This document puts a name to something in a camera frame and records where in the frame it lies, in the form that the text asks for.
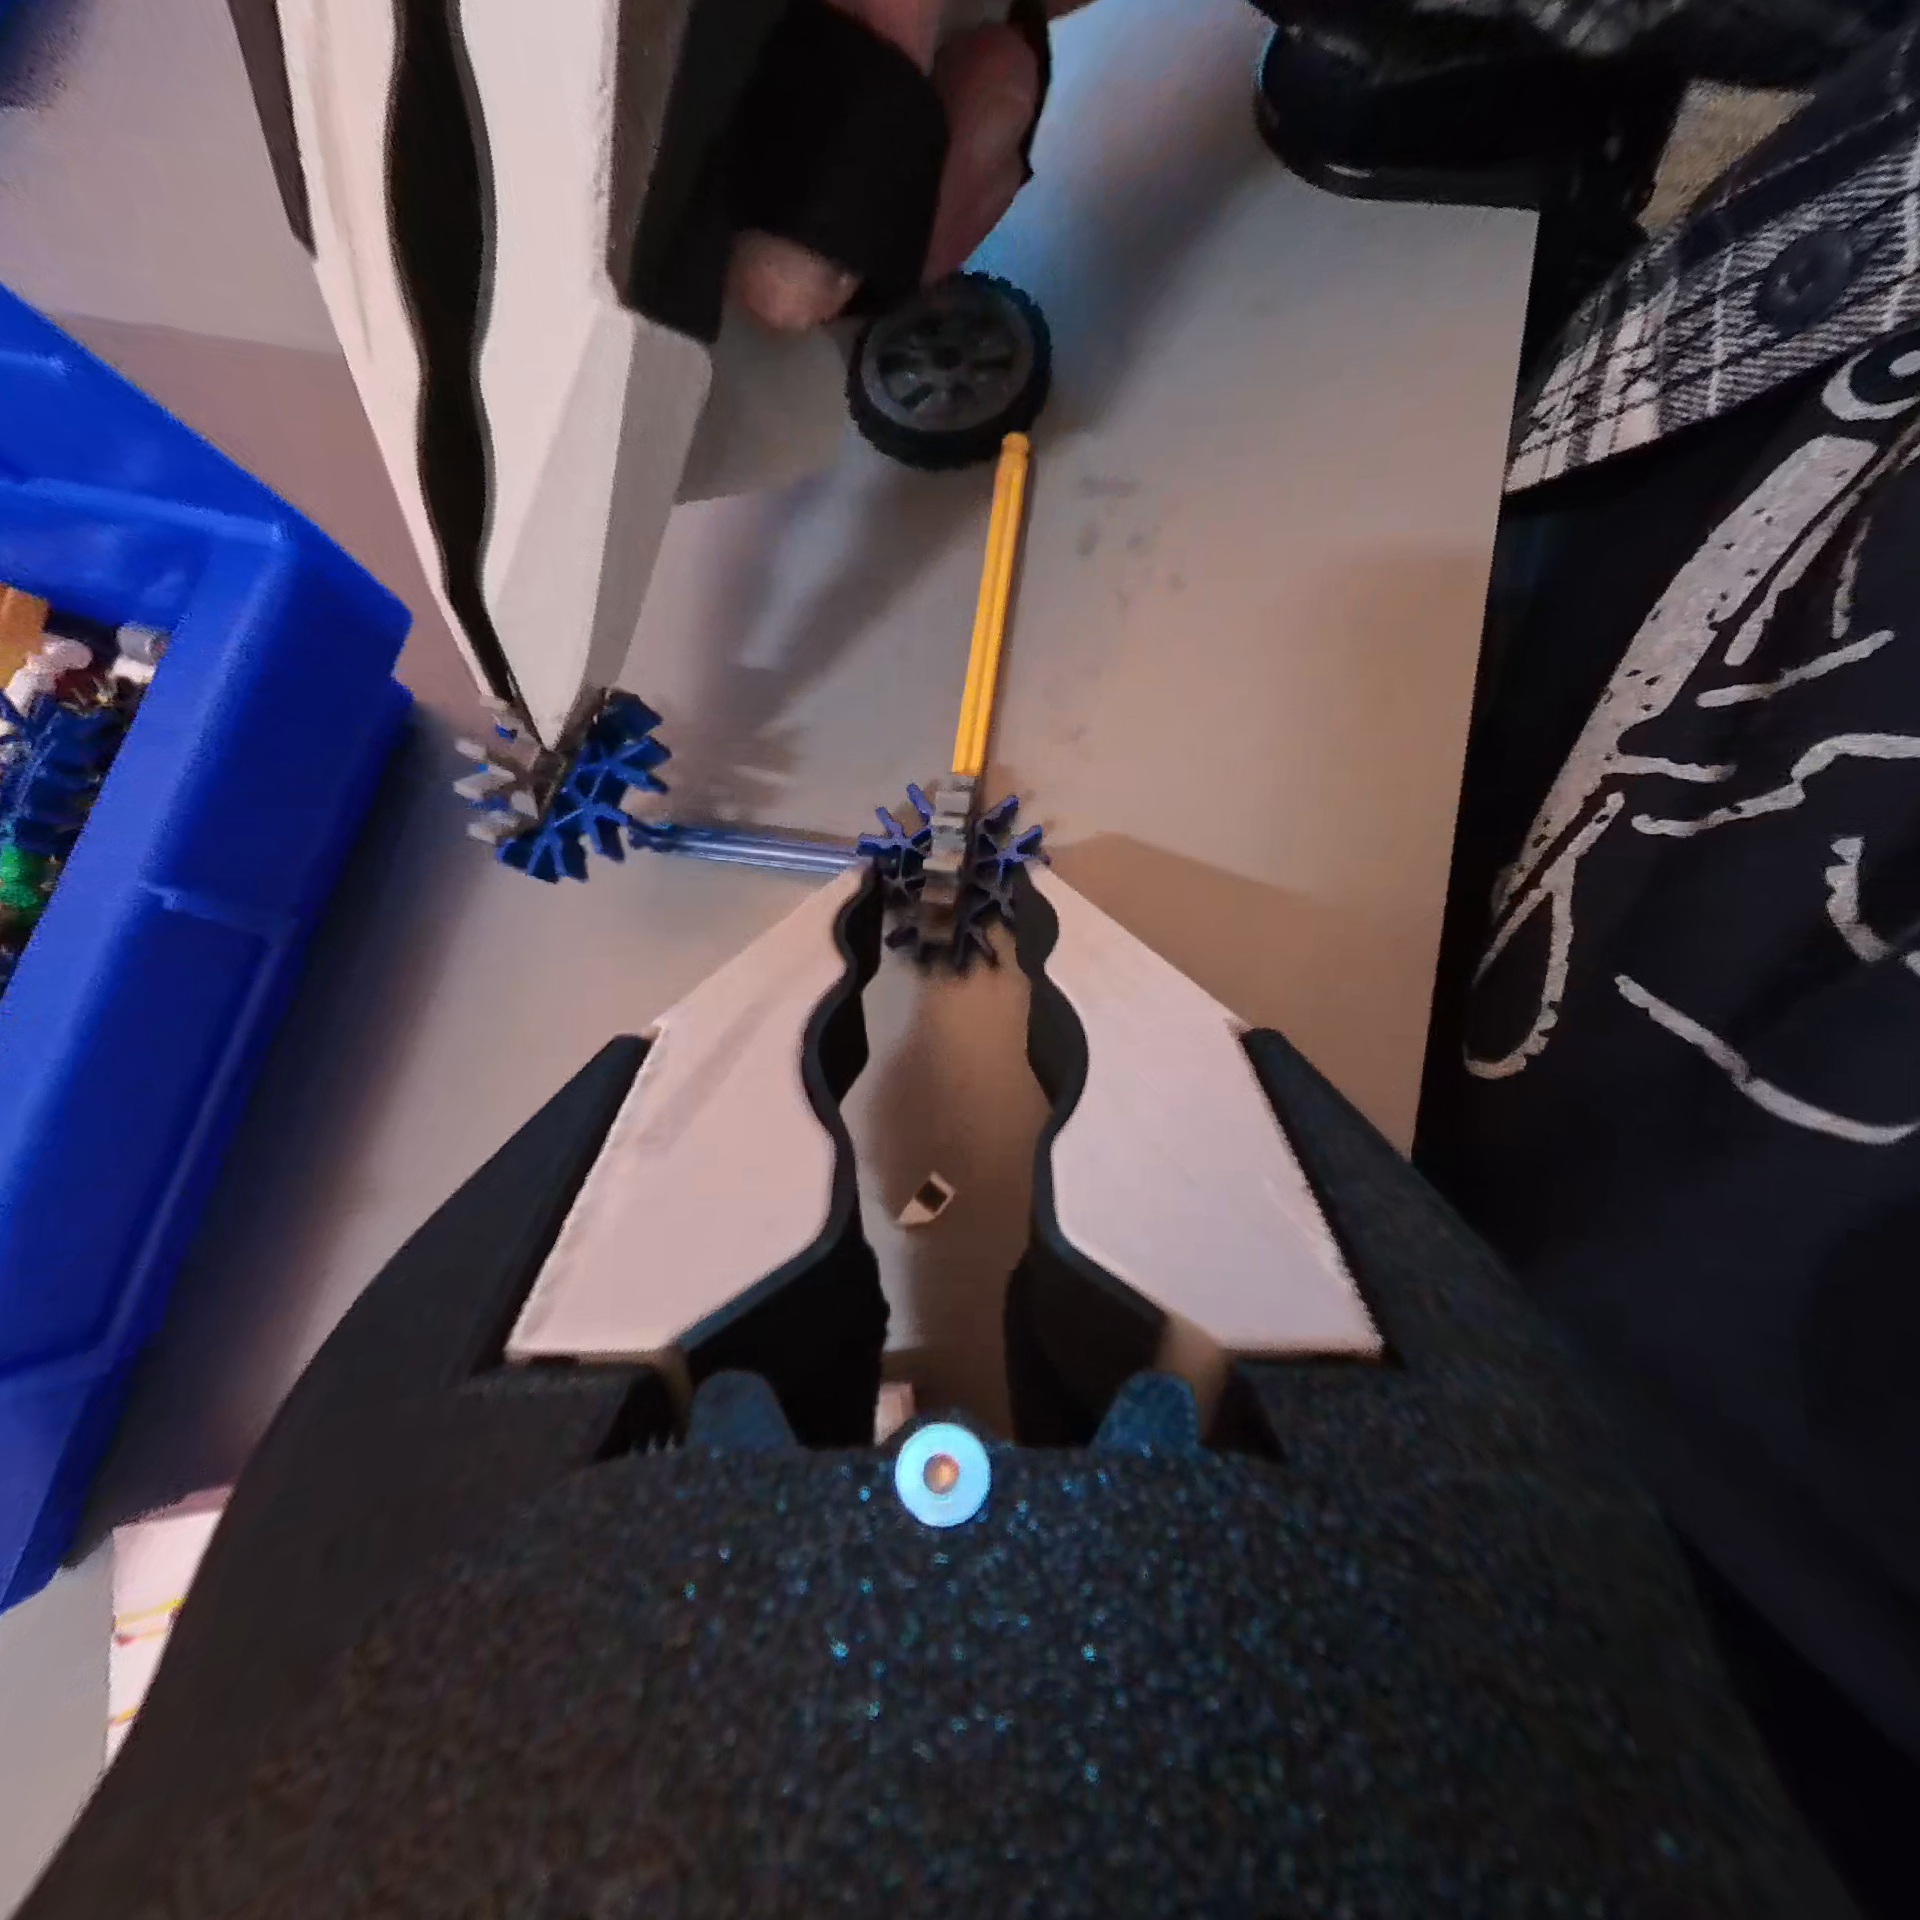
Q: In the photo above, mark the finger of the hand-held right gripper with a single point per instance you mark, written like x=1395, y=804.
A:
x=556, y=301
x=343, y=193

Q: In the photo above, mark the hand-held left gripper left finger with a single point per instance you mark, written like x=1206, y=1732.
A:
x=690, y=1200

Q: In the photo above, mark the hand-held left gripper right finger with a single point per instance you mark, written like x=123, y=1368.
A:
x=1198, y=1186

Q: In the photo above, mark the blue plastic rod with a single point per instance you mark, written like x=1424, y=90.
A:
x=750, y=847

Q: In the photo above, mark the grey snowflake connector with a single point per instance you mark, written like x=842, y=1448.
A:
x=495, y=771
x=943, y=858

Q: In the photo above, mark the yellow plastic rod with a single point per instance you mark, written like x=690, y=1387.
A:
x=992, y=600

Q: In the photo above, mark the blue plastic bin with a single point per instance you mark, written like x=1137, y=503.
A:
x=152, y=1049

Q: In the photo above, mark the person's right hand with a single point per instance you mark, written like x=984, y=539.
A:
x=990, y=119

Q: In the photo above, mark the small paper scrap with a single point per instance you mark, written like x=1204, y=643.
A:
x=931, y=1206

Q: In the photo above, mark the grey toy wheel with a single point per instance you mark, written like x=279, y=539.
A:
x=947, y=378

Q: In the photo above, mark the person's black printed shirt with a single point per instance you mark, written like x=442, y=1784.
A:
x=1651, y=898

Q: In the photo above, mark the pile of colourful construction pieces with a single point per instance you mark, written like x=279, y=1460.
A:
x=61, y=748

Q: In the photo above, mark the toy instruction booklet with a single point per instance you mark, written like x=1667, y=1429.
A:
x=152, y=1593

